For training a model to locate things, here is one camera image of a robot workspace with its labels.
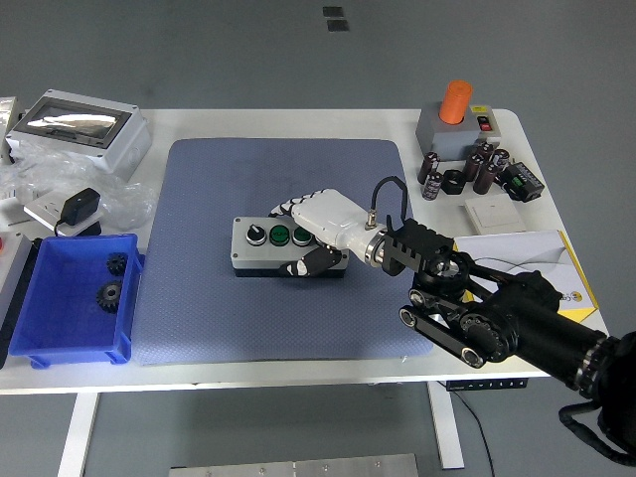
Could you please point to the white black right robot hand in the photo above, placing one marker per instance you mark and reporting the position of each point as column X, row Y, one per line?
column 328, row 213

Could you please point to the white enclosure with clear lid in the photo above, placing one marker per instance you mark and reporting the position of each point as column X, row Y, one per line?
column 119, row 144

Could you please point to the grey-blue textured mat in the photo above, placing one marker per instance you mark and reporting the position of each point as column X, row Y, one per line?
column 223, row 308

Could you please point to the small black bevel gear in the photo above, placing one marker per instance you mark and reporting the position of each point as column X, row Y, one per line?
column 117, row 263

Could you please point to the dark floor plate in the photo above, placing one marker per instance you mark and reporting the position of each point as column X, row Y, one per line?
column 337, row 26
column 333, row 12

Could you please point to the black hex nut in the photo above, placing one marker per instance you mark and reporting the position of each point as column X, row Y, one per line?
column 446, row 181

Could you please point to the dark brown capacitor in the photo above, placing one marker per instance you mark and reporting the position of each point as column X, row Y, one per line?
column 500, row 158
column 485, row 176
column 483, row 148
column 428, row 168
column 433, row 185
column 473, row 166

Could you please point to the white table leg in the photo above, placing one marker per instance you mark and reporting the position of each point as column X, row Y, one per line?
column 77, row 437
column 447, row 432

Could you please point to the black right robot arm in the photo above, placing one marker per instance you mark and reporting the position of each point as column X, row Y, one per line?
column 536, row 318

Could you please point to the black module with green terminal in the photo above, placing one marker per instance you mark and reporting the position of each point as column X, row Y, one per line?
column 526, row 181

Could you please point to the clear plastic bag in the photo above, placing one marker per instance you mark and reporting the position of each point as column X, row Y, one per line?
column 124, row 199

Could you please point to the orange cylinder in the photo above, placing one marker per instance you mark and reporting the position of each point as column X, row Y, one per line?
column 454, row 102

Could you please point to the grey four-button control box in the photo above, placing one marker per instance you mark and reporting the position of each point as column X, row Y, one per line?
column 248, row 253

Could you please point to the large black bevel gear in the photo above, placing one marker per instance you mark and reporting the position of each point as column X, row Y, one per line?
column 108, row 295

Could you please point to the grey switch box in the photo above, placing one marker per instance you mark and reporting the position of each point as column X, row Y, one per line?
column 447, row 139

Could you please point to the black power adapter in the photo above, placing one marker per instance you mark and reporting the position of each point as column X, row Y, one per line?
column 79, row 206

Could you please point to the blue plastic bin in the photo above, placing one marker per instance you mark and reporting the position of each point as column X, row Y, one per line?
column 59, row 318

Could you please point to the silver metal plate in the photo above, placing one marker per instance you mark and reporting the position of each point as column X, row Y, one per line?
column 298, row 467

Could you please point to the yellow white cardboard box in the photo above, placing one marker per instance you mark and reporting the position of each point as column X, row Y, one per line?
column 526, row 248

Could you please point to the black table control panel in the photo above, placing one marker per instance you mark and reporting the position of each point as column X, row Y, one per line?
column 487, row 385

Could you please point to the white wall switch plate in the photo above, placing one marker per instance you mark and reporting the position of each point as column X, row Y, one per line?
column 497, row 213

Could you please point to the grey box with red button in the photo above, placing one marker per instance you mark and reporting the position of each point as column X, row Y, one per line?
column 12, row 268

